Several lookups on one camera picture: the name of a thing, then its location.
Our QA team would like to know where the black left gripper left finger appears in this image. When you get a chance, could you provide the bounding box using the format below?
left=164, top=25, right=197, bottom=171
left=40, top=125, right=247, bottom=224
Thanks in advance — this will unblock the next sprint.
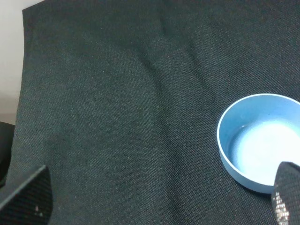
left=0, top=165, right=52, bottom=225

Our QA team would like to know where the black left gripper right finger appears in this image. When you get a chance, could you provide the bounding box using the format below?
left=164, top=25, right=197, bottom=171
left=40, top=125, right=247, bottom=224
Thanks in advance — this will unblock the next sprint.
left=271, top=162, right=300, bottom=225

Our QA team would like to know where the blue bowl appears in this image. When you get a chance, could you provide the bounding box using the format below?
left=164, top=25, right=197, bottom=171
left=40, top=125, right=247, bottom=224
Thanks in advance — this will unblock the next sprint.
left=217, top=93, right=300, bottom=194

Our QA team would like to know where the black table cloth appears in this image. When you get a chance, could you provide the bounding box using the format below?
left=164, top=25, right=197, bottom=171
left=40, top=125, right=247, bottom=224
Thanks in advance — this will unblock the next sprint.
left=7, top=0, right=300, bottom=225

